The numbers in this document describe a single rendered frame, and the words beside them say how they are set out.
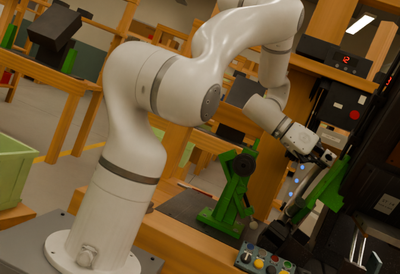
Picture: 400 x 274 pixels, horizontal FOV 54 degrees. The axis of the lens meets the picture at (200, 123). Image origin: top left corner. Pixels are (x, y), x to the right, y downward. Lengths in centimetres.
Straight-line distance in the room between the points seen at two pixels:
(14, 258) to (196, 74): 43
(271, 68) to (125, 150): 64
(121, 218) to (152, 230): 38
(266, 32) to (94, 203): 53
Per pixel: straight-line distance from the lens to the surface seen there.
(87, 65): 1227
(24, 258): 76
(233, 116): 171
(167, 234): 109
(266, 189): 163
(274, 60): 120
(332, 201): 127
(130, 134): 71
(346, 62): 155
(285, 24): 95
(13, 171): 116
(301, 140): 133
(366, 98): 153
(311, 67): 150
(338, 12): 168
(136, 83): 71
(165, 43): 1099
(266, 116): 132
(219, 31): 82
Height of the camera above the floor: 129
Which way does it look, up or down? 5 degrees down
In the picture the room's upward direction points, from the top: 22 degrees clockwise
